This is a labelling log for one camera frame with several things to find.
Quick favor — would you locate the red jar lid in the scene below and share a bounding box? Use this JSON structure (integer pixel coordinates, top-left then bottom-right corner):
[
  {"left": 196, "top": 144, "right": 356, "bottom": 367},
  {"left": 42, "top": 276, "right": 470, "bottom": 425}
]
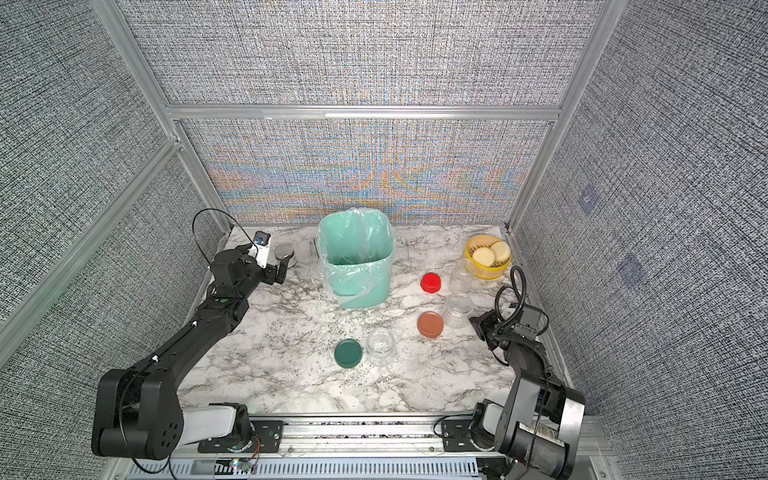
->
[{"left": 420, "top": 272, "right": 442, "bottom": 294}]

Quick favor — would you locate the green jar lid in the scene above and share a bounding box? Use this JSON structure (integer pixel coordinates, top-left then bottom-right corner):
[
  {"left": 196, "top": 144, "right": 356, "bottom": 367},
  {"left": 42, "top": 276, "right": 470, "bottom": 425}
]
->
[{"left": 333, "top": 338, "right": 363, "bottom": 369}]

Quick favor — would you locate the green-lidded peanut jar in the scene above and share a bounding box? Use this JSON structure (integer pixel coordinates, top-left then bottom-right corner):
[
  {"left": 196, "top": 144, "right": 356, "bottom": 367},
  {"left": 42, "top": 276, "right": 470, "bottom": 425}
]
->
[{"left": 365, "top": 328, "right": 396, "bottom": 365}]

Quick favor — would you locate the orange-lidded peanut jar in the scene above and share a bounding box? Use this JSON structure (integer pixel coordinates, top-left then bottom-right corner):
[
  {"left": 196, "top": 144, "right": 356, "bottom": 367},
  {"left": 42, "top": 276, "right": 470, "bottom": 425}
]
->
[{"left": 441, "top": 294, "right": 474, "bottom": 329}]

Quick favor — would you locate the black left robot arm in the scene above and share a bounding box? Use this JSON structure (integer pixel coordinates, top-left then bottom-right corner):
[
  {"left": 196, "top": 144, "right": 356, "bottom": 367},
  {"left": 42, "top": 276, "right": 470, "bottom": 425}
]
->
[{"left": 91, "top": 245, "right": 290, "bottom": 460}]

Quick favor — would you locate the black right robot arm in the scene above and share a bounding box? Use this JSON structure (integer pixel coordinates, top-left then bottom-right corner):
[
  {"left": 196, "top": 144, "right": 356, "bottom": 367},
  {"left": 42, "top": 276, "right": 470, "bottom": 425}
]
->
[{"left": 469, "top": 303, "right": 585, "bottom": 479}]

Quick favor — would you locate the small silver-lidded tin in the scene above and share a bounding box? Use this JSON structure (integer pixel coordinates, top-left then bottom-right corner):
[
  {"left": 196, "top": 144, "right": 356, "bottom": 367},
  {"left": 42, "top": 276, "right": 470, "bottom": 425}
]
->
[{"left": 273, "top": 243, "right": 295, "bottom": 260}]

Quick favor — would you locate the yellow-rimmed bamboo steamer basket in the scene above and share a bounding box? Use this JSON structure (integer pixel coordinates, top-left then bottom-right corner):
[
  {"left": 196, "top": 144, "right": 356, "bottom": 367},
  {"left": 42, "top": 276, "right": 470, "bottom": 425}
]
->
[{"left": 464, "top": 234, "right": 513, "bottom": 281}]

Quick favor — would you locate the clear plastic bin liner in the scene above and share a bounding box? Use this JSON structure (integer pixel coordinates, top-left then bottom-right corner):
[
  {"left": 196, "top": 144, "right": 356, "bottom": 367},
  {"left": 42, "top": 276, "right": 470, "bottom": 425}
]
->
[{"left": 315, "top": 206, "right": 398, "bottom": 304}]

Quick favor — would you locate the green plastic trash bin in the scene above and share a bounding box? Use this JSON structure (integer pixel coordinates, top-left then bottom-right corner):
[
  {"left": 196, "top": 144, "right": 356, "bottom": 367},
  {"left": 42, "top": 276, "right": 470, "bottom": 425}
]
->
[{"left": 317, "top": 208, "right": 397, "bottom": 311}]

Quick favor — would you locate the front cream steamed bun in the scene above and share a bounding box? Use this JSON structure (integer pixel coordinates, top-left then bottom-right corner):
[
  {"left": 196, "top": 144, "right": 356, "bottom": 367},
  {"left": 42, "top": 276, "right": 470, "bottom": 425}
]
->
[{"left": 472, "top": 247, "right": 495, "bottom": 268}]

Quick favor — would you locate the cream steamed bun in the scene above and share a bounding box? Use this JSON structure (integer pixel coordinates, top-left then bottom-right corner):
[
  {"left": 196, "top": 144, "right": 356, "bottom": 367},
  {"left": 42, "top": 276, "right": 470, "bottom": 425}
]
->
[
  {"left": 472, "top": 247, "right": 495, "bottom": 268},
  {"left": 490, "top": 241, "right": 512, "bottom": 264}
]

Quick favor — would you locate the rear cream steamed bun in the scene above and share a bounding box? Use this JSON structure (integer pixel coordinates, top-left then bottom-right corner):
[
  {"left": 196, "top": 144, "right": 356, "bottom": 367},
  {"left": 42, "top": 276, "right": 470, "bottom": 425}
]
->
[{"left": 490, "top": 241, "right": 512, "bottom": 264}]

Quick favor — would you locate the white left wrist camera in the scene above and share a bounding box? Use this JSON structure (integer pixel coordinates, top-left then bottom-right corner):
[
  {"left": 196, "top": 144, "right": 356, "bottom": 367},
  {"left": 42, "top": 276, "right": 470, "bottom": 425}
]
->
[{"left": 250, "top": 230, "right": 272, "bottom": 268}]

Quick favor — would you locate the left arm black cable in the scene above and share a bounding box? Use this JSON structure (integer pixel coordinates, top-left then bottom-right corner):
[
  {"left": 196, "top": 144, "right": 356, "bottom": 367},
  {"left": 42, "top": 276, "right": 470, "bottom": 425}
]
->
[{"left": 191, "top": 208, "right": 259, "bottom": 265}]

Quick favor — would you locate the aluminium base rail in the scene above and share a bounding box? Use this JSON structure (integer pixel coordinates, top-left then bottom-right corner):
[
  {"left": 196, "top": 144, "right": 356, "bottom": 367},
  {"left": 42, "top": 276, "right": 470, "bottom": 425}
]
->
[{"left": 102, "top": 412, "right": 544, "bottom": 479}]

